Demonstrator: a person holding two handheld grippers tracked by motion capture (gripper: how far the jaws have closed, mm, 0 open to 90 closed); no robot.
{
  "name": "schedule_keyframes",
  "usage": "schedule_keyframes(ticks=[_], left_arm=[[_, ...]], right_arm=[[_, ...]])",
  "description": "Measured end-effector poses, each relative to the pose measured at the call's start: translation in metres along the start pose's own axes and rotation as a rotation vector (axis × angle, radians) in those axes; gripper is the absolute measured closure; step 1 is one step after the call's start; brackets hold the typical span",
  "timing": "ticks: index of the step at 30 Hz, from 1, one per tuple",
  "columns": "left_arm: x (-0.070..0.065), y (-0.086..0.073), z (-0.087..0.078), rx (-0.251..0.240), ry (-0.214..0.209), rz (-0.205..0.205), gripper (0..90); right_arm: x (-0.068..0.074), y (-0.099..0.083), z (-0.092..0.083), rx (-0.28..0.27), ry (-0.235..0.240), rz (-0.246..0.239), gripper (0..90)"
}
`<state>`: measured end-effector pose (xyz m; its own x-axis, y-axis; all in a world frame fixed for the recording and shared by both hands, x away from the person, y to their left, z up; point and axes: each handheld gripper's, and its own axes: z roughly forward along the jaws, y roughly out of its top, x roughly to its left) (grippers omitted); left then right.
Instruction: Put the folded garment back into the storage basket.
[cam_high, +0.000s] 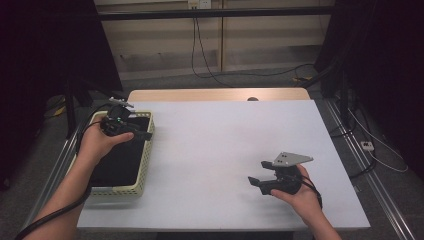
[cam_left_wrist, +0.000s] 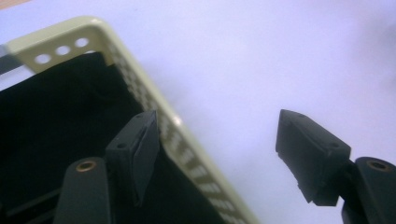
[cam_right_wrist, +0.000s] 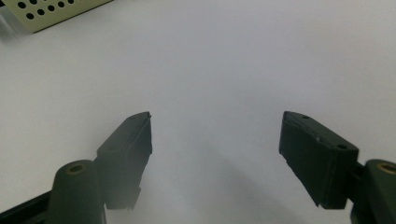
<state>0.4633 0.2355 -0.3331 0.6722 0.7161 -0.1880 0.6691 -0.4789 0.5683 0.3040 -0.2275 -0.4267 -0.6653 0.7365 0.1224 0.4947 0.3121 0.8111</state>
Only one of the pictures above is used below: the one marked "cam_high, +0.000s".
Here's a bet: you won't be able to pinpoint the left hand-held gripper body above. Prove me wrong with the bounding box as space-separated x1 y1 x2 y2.
99 96 138 138

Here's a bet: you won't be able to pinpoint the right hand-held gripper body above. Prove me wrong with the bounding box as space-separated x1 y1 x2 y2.
259 151 315 196

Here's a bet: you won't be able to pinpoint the black pants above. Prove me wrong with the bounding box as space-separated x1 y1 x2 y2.
89 116 151 188

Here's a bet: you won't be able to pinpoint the pale yellow perforated basket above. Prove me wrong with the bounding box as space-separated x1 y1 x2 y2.
66 110 156 198

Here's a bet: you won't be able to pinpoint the person's left hand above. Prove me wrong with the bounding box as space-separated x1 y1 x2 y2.
77 123 135 166

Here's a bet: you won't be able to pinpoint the person's right hand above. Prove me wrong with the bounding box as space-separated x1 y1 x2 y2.
269 164 323 219

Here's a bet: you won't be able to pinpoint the black metal stand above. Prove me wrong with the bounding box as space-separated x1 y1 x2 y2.
63 74 96 139

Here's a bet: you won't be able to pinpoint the wooden table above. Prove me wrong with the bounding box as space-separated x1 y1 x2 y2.
127 87 311 103

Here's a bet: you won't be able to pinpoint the black curtain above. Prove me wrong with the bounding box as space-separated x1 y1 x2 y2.
0 0 124 191
314 0 424 171

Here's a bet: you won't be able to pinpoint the black horizontal bar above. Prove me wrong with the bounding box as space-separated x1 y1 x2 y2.
97 5 334 22

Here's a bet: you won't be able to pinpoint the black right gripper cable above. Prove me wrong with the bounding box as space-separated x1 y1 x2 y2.
298 174 324 210

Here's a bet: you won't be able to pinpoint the aluminium floor rail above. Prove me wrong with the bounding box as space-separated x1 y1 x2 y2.
21 124 83 231
323 99 418 240

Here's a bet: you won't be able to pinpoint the black floor cable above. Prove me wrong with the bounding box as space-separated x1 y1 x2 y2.
229 62 317 88

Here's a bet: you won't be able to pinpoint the black wall socket cable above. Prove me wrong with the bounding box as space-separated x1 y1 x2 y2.
190 8 201 79
194 8 234 88

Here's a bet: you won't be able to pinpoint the white floor cable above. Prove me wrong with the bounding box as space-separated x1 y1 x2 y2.
345 108 410 174

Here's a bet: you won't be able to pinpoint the white wall socket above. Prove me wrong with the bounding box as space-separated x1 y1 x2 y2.
188 0 213 10

